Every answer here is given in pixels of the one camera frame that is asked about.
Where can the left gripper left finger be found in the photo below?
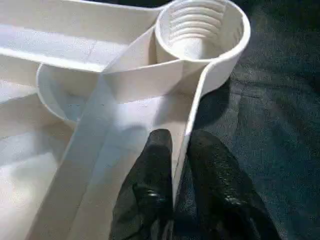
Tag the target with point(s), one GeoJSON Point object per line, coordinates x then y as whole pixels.
{"type": "Point", "coordinates": [150, 187]}

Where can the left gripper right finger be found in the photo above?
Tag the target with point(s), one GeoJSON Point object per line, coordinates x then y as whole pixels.
{"type": "Point", "coordinates": [217, 195]}

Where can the white plastic table top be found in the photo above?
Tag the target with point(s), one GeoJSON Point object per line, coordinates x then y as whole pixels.
{"type": "Point", "coordinates": [100, 87]}

